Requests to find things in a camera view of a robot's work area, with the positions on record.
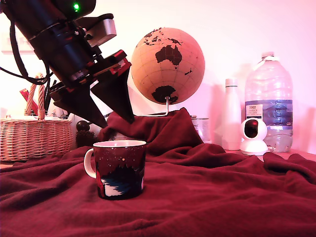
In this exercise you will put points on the black kitchen utensil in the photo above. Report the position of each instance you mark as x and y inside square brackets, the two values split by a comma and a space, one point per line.
[46, 101]

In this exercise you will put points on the cork globe on stand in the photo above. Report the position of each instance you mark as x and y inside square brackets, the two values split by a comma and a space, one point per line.
[153, 69]

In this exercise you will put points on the red packet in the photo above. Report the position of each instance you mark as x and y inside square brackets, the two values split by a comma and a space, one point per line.
[24, 95]

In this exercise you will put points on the night sky print mug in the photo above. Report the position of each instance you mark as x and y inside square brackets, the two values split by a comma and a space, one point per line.
[121, 172]

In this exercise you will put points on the white tin can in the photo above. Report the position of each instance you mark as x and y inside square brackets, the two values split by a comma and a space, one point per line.
[203, 129]

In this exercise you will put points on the slim white bottle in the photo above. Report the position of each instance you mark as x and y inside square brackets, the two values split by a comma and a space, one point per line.
[232, 118]

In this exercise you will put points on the dark red fleece blanket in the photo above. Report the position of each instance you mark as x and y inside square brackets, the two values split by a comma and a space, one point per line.
[197, 209]

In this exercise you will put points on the large clear water bottle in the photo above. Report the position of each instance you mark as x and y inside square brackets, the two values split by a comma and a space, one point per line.
[269, 86]

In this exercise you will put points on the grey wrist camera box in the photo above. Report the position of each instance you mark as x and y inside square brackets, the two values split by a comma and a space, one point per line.
[103, 29]

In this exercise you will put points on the white wall light switch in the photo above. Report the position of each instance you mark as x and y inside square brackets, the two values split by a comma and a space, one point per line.
[5, 43]

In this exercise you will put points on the small white round camera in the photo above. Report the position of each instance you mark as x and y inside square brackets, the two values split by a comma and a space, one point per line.
[256, 145]

